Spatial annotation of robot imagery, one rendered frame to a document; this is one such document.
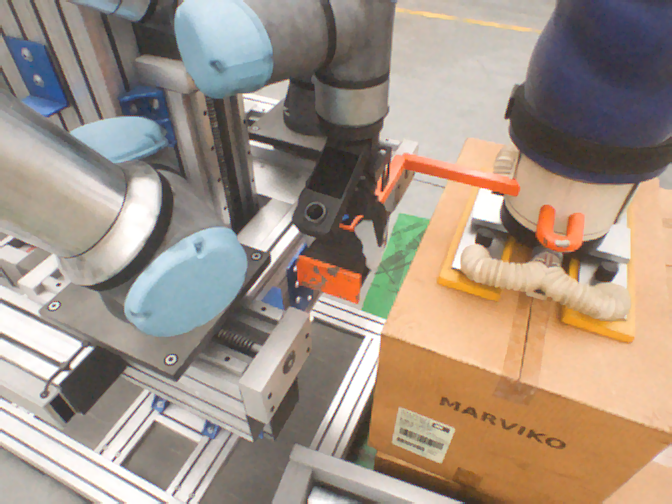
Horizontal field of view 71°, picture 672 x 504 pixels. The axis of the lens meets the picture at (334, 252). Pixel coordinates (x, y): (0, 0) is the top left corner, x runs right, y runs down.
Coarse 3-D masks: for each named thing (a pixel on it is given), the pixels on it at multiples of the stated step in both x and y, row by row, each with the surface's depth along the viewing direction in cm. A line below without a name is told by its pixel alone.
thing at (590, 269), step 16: (624, 224) 84; (576, 256) 79; (592, 256) 78; (576, 272) 76; (592, 272) 76; (608, 272) 73; (624, 272) 76; (576, 320) 70; (592, 320) 70; (624, 320) 69; (608, 336) 70; (624, 336) 68
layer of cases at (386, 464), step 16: (384, 464) 99; (400, 464) 96; (656, 464) 96; (416, 480) 99; (432, 480) 96; (448, 480) 94; (640, 480) 94; (656, 480) 94; (448, 496) 99; (464, 496) 96; (480, 496) 94; (624, 496) 92; (640, 496) 92; (656, 496) 92
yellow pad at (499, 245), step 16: (480, 192) 90; (496, 192) 88; (464, 224) 85; (464, 240) 81; (480, 240) 79; (496, 240) 81; (512, 240) 82; (448, 256) 79; (496, 256) 78; (448, 272) 76; (464, 288) 75; (480, 288) 74; (496, 288) 74
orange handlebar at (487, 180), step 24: (408, 168) 79; (432, 168) 77; (456, 168) 76; (384, 192) 72; (504, 192) 74; (360, 216) 67; (552, 216) 68; (576, 216) 68; (552, 240) 64; (576, 240) 64
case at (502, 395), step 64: (448, 192) 95; (640, 192) 95; (512, 256) 82; (640, 256) 82; (448, 320) 72; (512, 320) 72; (640, 320) 72; (384, 384) 80; (448, 384) 72; (512, 384) 66; (576, 384) 65; (640, 384) 65; (384, 448) 96; (448, 448) 86; (512, 448) 77; (576, 448) 70; (640, 448) 64
